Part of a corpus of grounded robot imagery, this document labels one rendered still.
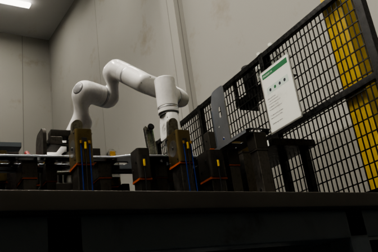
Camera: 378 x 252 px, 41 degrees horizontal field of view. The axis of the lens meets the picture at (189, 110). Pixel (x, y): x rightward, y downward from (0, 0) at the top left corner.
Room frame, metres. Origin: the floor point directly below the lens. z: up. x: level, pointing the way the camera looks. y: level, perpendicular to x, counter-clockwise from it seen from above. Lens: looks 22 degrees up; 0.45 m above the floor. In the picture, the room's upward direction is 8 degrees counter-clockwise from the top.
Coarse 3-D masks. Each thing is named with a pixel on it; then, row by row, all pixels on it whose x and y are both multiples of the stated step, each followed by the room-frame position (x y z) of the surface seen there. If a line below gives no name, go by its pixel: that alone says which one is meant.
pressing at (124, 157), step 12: (0, 156) 1.56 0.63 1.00; (12, 156) 1.58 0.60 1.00; (24, 156) 1.57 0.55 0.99; (36, 156) 1.59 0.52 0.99; (48, 156) 1.61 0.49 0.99; (60, 156) 1.63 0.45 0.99; (96, 156) 1.69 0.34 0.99; (108, 156) 1.71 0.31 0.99; (120, 156) 1.72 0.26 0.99; (156, 156) 1.81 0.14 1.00; (168, 156) 1.80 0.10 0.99; (0, 168) 1.69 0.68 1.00; (12, 168) 1.71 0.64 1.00; (60, 168) 1.77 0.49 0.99; (120, 168) 1.90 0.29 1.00
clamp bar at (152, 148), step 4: (148, 124) 2.04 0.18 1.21; (152, 124) 2.05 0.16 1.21; (144, 128) 2.06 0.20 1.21; (148, 128) 2.04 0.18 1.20; (152, 128) 2.04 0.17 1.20; (144, 132) 2.07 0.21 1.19; (148, 132) 2.07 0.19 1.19; (152, 132) 2.07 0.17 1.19; (148, 136) 2.07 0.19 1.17; (152, 136) 2.07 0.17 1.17; (148, 140) 2.05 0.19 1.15; (152, 140) 2.07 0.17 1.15; (148, 144) 2.05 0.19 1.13; (152, 144) 2.07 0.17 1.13; (148, 148) 2.04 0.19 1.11; (152, 148) 2.06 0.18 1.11; (152, 152) 2.06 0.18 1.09; (156, 152) 2.06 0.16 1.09
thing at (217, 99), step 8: (216, 96) 2.06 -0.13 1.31; (216, 104) 2.07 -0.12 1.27; (224, 104) 2.01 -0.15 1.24; (216, 112) 2.08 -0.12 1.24; (224, 112) 2.02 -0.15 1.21; (216, 120) 2.09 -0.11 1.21; (224, 120) 2.03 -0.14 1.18; (216, 128) 2.10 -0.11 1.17; (224, 128) 2.04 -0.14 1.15; (216, 136) 2.10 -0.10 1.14; (224, 136) 2.05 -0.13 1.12
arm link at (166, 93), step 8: (160, 80) 1.85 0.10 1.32; (168, 80) 1.85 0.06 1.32; (160, 88) 1.85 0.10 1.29; (168, 88) 1.85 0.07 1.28; (176, 88) 1.88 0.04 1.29; (160, 96) 1.85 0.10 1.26; (168, 96) 1.85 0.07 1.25; (176, 96) 1.88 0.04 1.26; (160, 104) 1.86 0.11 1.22; (176, 104) 1.87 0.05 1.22
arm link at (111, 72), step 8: (112, 64) 2.01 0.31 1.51; (120, 64) 1.99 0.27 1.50; (128, 64) 1.99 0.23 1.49; (104, 72) 2.05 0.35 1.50; (112, 72) 2.01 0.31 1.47; (120, 72) 1.98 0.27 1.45; (112, 80) 2.06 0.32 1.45; (120, 80) 2.01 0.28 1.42; (112, 88) 2.11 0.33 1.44; (112, 96) 2.15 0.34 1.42; (104, 104) 2.16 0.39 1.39; (112, 104) 2.19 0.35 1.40
